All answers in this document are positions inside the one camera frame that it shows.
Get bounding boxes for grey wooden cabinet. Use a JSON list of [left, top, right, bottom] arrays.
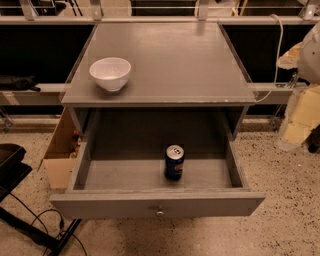
[[62, 22, 255, 133]]

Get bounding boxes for black floor cable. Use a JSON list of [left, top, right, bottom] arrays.
[[7, 192, 88, 256]]

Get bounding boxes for blue pepsi can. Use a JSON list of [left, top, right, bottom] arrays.
[[164, 145, 185, 180]]

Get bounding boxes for grey metal shelf rack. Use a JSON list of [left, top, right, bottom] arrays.
[[0, 0, 320, 133]]

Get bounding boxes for white hanging cable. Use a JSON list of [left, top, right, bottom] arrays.
[[255, 13, 285, 104]]

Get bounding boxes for round metal drawer knob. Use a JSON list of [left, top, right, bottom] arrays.
[[155, 207, 165, 217]]

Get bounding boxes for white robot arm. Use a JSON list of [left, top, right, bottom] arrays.
[[277, 22, 320, 151]]

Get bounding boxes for brown cardboard box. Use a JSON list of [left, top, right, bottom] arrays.
[[43, 108, 81, 189]]

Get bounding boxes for black cloth on shelf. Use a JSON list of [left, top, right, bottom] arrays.
[[0, 75, 41, 92]]

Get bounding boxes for black chair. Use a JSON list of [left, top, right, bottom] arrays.
[[0, 143, 81, 256]]

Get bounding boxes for white ceramic bowl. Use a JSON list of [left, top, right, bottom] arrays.
[[89, 57, 131, 92]]

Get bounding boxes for grey open top drawer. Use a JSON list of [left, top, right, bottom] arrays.
[[49, 109, 267, 220]]

